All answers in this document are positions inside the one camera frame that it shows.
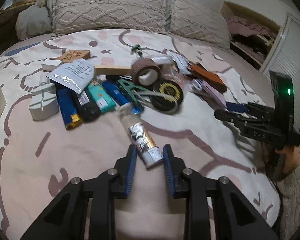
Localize wooden shelf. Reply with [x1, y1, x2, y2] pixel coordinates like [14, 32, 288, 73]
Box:
[0, 0, 39, 17]

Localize white paper receipt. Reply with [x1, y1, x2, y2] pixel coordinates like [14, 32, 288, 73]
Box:
[46, 59, 95, 95]

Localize blue lighter with gold end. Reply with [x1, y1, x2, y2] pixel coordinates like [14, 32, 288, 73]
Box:
[56, 89, 83, 131]

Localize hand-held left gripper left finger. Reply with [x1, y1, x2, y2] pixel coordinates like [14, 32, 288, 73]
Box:
[19, 145, 138, 240]

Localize pink clothes pile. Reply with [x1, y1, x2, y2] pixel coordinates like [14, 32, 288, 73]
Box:
[226, 16, 275, 39]

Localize clear plastic case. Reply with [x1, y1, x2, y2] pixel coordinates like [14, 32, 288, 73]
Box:
[152, 56, 173, 65]

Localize person's right hand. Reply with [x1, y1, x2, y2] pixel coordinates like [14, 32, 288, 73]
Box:
[281, 122, 300, 175]

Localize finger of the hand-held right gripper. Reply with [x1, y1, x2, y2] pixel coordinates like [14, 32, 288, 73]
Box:
[214, 109, 275, 128]
[225, 101, 276, 116]

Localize white plastic clip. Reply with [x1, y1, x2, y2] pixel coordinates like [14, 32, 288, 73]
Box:
[191, 79, 204, 92]

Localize grey plastic holder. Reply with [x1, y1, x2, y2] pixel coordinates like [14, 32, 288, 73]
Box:
[28, 82, 59, 120]

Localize teal lighter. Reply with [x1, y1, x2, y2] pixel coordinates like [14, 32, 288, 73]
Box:
[87, 81, 115, 114]

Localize white blue sachet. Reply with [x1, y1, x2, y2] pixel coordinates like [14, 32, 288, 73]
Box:
[169, 52, 190, 74]

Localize white ribbon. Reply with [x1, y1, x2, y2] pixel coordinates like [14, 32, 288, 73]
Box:
[137, 90, 180, 115]

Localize black round tin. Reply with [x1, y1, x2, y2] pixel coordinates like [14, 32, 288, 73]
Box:
[150, 81, 184, 110]

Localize beige tufted pillow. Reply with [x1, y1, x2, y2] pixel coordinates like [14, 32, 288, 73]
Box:
[169, 0, 232, 50]
[36, 0, 175, 38]

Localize grey pillow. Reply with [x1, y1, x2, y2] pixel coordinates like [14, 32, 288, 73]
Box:
[15, 5, 53, 40]

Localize carved wooden coaster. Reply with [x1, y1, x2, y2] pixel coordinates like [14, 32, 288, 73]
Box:
[59, 49, 91, 63]

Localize brown tape roll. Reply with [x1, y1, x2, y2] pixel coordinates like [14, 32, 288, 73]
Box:
[130, 57, 162, 86]

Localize wooden stick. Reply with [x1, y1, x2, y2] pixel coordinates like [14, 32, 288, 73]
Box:
[94, 64, 133, 77]

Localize small white box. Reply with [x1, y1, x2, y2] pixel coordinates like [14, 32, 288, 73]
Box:
[41, 59, 63, 72]

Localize white louvered door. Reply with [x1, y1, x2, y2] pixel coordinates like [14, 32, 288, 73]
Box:
[260, 12, 300, 120]

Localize brown leather case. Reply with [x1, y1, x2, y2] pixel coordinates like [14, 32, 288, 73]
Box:
[187, 64, 227, 93]

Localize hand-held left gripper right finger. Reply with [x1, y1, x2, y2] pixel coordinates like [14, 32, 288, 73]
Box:
[162, 144, 282, 240]

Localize dark clothes pile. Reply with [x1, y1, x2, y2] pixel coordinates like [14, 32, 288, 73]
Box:
[231, 34, 274, 53]

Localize person's right forearm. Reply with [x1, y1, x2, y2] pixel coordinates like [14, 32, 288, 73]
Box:
[275, 149, 300, 240]

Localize pink notebook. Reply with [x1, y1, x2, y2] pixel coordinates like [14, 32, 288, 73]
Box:
[201, 80, 228, 110]

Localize bag of pink bits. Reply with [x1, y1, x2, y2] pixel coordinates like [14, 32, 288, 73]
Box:
[161, 64, 190, 88]

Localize white wall cabinet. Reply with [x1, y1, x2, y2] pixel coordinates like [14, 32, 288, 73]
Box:
[220, 0, 284, 70]

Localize green clothespin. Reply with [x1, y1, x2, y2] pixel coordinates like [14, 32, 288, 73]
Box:
[130, 44, 144, 55]
[117, 79, 149, 107]

